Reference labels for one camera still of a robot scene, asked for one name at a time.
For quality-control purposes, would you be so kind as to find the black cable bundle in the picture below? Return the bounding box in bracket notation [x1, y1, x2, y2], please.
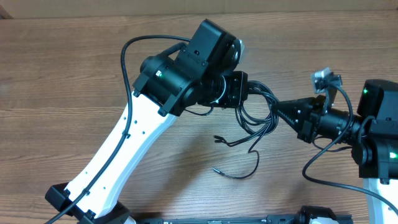
[211, 80, 280, 180]

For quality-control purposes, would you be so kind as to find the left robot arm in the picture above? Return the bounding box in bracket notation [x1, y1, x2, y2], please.
[45, 19, 248, 223]

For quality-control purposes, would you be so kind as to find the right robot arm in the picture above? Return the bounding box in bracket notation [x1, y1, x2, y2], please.
[272, 79, 397, 223]

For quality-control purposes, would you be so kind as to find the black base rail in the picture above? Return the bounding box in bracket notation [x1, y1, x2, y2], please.
[132, 205, 354, 224]

